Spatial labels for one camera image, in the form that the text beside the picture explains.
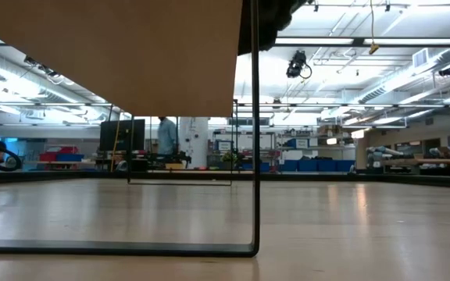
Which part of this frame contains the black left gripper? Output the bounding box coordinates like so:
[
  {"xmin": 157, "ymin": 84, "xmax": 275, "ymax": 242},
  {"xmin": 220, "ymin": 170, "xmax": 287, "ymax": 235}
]
[{"xmin": 238, "ymin": 0, "xmax": 309, "ymax": 56}]

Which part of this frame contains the black overhead light beam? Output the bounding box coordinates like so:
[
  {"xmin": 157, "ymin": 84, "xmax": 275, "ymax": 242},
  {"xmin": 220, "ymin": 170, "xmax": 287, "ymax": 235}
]
[{"xmin": 274, "ymin": 36, "xmax": 450, "ymax": 49}]

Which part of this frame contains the blue storage bin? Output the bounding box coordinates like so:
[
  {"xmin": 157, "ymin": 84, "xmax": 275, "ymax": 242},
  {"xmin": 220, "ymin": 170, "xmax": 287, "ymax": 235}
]
[
  {"xmin": 285, "ymin": 137, "xmax": 311, "ymax": 150},
  {"xmin": 55, "ymin": 153, "xmax": 85, "ymax": 163},
  {"xmin": 280, "ymin": 159, "xmax": 299, "ymax": 173},
  {"xmin": 334, "ymin": 158, "xmax": 357, "ymax": 173},
  {"xmin": 317, "ymin": 158, "xmax": 337, "ymax": 173},
  {"xmin": 241, "ymin": 162, "xmax": 272, "ymax": 173},
  {"xmin": 298, "ymin": 158, "xmax": 319, "ymax": 173}
]

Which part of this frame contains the small potted plant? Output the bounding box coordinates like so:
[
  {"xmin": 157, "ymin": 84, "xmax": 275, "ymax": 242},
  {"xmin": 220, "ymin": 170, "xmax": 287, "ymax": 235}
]
[{"xmin": 220, "ymin": 151, "xmax": 238, "ymax": 171}]

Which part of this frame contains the white ceiling vent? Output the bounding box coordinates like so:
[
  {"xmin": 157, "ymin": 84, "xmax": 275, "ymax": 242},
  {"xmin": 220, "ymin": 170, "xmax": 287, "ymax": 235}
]
[{"xmin": 412, "ymin": 47, "xmax": 430, "ymax": 69}]

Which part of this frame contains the black monitor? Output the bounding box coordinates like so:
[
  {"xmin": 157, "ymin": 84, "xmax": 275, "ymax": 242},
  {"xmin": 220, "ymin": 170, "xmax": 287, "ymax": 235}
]
[{"xmin": 99, "ymin": 119, "xmax": 147, "ymax": 153}]

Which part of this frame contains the yellow pole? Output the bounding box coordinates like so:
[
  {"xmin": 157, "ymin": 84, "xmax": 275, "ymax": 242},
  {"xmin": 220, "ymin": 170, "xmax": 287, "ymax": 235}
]
[{"xmin": 109, "ymin": 120, "xmax": 122, "ymax": 172}]

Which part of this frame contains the wooden workbench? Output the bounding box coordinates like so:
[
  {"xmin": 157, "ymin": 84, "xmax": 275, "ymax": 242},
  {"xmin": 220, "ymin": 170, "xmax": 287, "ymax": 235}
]
[{"xmin": 395, "ymin": 157, "xmax": 450, "ymax": 166}]

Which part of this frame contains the red storage bin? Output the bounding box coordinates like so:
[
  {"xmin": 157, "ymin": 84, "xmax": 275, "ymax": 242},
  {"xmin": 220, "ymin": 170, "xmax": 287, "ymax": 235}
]
[{"xmin": 38, "ymin": 145, "xmax": 80, "ymax": 163}]

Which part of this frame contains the black overhead camera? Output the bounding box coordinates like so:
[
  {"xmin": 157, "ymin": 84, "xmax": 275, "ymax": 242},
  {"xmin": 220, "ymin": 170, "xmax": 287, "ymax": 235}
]
[{"xmin": 285, "ymin": 49, "xmax": 313, "ymax": 80}]

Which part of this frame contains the yellow hanging cord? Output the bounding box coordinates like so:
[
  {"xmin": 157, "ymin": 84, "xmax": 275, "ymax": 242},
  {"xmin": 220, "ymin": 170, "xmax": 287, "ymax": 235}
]
[{"xmin": 368, "ymin": 0, "xmax": 381, "ymax": 56}]

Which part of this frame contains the wooden shelf with black frame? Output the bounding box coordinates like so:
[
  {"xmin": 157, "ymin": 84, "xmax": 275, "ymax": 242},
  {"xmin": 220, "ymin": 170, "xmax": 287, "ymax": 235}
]
[{"xmin": 0, "ymin": 0, "xmax": 261, "ymax": 259}]

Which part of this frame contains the black metal table frame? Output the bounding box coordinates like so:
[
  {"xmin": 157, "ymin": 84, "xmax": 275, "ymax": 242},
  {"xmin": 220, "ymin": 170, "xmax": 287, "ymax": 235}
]
[{"xmin": 0, "ymin": 169, "xmax": 450, "ymax": 190}]

